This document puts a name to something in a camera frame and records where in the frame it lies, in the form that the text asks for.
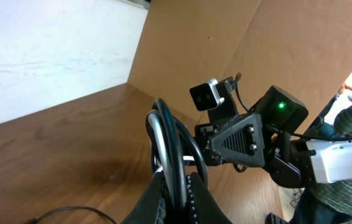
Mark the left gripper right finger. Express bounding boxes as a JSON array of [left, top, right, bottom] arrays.
[[187, 172, 231, 224]]

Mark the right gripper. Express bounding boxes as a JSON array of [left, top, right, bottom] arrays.
[[195, 77, 266, 167]]

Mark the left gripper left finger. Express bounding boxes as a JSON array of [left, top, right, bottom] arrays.
[[121, 172, 164, 224]]

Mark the black cable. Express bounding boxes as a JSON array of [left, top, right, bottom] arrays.
[[23, 98, 208, 224]]

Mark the white cable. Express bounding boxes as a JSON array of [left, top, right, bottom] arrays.
[[147, 113, 195, 200]]

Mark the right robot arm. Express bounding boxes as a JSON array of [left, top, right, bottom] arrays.
[[190, 77, 352, 188]]

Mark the person in green sweater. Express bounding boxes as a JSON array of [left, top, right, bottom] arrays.
[[291, 93, 352, 223]]

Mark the right camera cable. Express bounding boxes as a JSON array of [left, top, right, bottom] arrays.
[[230, 72, 352, 142]]

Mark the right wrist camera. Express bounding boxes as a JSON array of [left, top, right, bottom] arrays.
[[190, 78, 225, 111]]

